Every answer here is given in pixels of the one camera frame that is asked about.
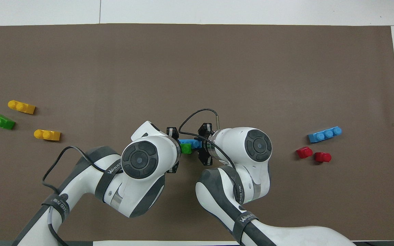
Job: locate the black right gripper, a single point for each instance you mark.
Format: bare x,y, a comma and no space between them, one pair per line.
205,153

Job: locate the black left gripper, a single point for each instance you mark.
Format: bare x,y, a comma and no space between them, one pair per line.
173,132

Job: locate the blue three-stud toy brick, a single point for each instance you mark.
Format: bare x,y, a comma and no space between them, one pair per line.
324,135
186,141

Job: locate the green two-stud toy brick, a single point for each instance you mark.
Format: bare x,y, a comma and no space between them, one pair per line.
2,122
185,148

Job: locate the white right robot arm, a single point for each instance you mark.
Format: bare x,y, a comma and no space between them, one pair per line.
258,145

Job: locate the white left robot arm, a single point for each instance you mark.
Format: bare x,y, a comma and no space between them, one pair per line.
139,160

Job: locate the brown paper table mat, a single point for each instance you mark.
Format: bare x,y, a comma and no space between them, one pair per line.
197,68

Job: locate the red one-stud toy brick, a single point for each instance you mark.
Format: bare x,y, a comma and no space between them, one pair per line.
323,157
304,152

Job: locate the yellow two-stud toy brick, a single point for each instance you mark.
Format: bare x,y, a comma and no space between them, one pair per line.
48,135
22,107

